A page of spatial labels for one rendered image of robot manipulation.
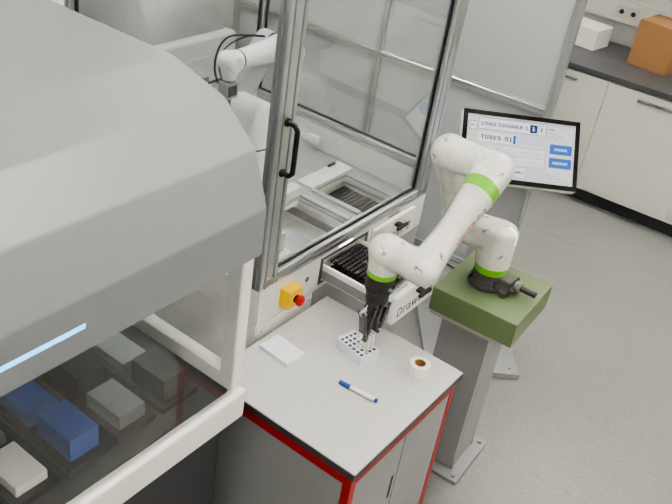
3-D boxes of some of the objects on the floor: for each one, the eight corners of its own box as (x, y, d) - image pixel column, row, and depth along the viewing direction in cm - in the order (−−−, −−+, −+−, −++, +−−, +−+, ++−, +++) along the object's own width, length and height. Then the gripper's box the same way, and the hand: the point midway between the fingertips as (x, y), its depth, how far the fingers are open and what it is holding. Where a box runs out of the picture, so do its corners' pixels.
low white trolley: (420, 522, 319) (463, 372, 278) (320, 634, 275) (354, 475, 234) (303, 443, 345) (327, 295, 305) (194, 533, 301) (206, 374, 260)
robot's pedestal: (486, 444, 360) (532, 303, 319) (454, 485, 337) (500, 339, 297) (426, 411, 372) (463, 271, 331) (391, 448, 350) (427, 303, 309)
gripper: (370, 302, 254) (358, 361, 267) (402, 288, 262) (389, 347, 275) (354, 289, 258) (343, 348, 271) (386, 276, 267) (374, 334, 280)
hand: (368, 339), depth 271 cm, fingers closed, pressing on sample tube
